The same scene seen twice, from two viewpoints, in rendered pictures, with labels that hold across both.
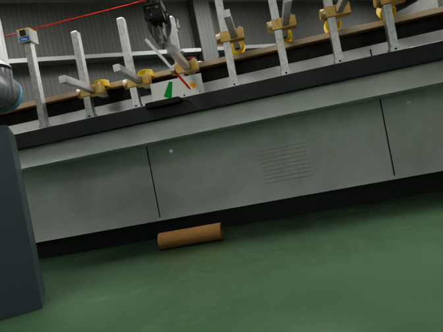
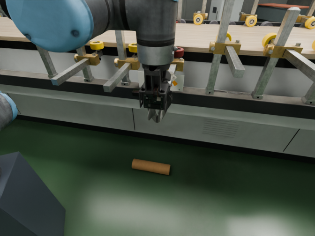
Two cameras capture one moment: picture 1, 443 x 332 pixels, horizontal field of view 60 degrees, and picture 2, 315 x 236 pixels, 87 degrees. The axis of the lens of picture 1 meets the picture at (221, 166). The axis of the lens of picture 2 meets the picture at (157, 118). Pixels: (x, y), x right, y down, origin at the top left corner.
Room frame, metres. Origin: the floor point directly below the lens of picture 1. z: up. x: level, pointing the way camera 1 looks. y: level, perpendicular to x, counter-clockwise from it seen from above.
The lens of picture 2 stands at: (1.03, 0.10, 1.17)
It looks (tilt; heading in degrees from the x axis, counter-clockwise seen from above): 39 degrees down; 4
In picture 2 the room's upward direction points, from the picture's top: straight up
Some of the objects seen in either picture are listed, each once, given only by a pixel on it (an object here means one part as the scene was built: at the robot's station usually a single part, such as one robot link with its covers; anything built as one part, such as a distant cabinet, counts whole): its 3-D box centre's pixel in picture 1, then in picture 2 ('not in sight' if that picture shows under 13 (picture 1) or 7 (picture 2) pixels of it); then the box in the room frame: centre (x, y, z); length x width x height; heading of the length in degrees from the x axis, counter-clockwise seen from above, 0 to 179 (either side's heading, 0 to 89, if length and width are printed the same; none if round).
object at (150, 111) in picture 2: (156, 36); (151, 114); (1.44, 0.15, 0.86); 0.06 x 0.03 x 0.09; 172
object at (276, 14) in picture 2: not in sight; (278, 19); (7.34, -3.30, 0.37); 1.37 x 0.71 x 0.74; 23
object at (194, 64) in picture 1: (184, 68); (171, 64); (1.91, 0.09, 0.84); 0.14 x 0.06 x 0.05; 82
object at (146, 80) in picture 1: (137, 82); (127, 63); (1.94, 0.34, 0.83); 0.14 x 0.06 x 0.05; 82
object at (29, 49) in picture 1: (37, 86); (38, 40); (2.01, 0.86, 0.92); 0.05 x 0.05 x 0.45; 82
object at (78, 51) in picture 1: (84, 77); (79, 45); (1.98, 0.61, 0.91); 0.04 x 0.04 x 0.48; 82
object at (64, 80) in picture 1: (86, 87); (81, 65); (1.89, 0.58, 0.84); 0.44 x 0.03 x 0.04; 172
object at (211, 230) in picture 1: (190, 236); (151, 166); (1.82, 0.21, 0.04); 0.30 x 0.08 x 0.08; 82
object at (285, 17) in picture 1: (285, 19); (290, 54); (1.79, -0.42, 0.95); 0.50 x 0.04 x 0.04; 172
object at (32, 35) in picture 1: (28, 37); not in sight; (2.01, 0.86, 1.18); 0.07 x 0.07 x 0.08; 82
